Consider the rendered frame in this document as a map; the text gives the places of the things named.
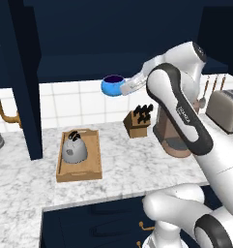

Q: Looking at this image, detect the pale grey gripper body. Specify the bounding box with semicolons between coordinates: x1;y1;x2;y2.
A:
120;71;149;97

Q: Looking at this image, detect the blue mug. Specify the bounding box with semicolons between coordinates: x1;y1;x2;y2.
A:
101;75;127;97

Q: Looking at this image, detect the wooden tray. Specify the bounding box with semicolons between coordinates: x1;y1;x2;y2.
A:
55;128;103;183

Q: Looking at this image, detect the navy cabinet door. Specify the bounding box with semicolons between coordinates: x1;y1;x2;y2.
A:
197;5;233;79
7;0;44;161

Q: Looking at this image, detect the navy base cabinet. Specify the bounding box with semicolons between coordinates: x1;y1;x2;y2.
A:
40;185;222;248

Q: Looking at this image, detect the wooden knife block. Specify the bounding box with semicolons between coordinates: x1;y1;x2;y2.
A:
123;104;155;140

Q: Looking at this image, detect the brown coffee machine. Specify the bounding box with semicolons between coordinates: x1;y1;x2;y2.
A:
152;99;203;159

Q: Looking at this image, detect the silver toaster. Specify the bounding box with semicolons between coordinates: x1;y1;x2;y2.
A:
205;89;233;135

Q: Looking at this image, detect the brass tap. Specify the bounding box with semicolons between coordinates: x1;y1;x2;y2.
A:
0;18;23;129

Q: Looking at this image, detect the navy wall cabinet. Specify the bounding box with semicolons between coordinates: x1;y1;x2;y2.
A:
22;0;230;84

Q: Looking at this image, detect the hanging spoon with wooden handle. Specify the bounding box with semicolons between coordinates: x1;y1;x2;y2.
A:
198;78;210;109

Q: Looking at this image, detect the hanging tool with wooden handle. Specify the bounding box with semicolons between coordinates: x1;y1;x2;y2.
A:
219;74;226;91
211;75;218;93

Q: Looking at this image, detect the grey kettle with black handle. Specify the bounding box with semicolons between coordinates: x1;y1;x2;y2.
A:
61;130;89;165

